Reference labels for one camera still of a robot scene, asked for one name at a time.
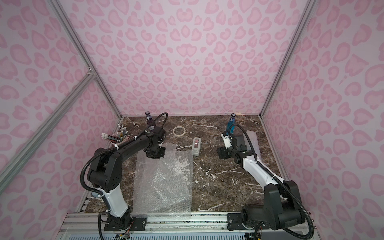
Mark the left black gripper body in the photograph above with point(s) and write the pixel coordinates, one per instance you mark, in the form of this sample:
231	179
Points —
154	153

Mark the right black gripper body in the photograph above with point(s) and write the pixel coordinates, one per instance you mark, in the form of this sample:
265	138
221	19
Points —
223	153

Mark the white tape dispenser pink roll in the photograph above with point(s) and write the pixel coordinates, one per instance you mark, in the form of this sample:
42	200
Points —
196	146

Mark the blue glass bottle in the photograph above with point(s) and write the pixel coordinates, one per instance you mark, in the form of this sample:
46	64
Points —
231	124

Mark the bubble wrap sheet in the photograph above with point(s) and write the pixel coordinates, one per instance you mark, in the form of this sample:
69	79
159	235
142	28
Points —
254	140
163	187

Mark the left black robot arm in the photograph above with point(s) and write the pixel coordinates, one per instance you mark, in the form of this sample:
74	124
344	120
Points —
102	174

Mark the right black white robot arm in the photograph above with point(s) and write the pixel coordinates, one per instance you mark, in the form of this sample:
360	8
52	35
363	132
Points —
282	208

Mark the beige masking tape roll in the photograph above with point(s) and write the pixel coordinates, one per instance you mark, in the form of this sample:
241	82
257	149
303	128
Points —
179	131

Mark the purple glass bottle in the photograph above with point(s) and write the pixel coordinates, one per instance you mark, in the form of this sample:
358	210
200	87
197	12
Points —
150	121

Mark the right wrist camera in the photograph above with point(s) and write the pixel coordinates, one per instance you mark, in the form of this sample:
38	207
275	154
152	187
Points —
227	140

